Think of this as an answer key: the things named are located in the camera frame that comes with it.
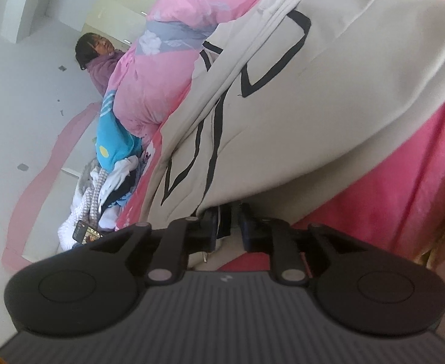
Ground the beige zip hoodie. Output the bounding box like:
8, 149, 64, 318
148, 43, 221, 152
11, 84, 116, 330
139, 0, 445, 272

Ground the pile of mixed clothes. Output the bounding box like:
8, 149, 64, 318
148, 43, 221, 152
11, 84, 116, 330
57, 155, 147, 251

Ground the black smartphone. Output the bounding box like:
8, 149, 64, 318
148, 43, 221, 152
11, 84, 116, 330
72, 220, 102, 245

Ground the blue pillow with stripes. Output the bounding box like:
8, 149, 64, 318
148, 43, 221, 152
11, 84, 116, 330
95, 90, 142, 173

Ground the pink white headboard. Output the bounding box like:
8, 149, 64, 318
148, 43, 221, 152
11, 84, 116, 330
2, 102, 101, 273

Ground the woman in purple jacket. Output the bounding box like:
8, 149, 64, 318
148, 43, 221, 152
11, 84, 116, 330
75, 32, 125, 96

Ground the pink grey floral duvet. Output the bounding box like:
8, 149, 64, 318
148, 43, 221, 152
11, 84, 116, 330
106, 0, 259, 143

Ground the cream wardrobe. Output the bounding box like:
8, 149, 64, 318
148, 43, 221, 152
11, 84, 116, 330
81, 0, 158, 51

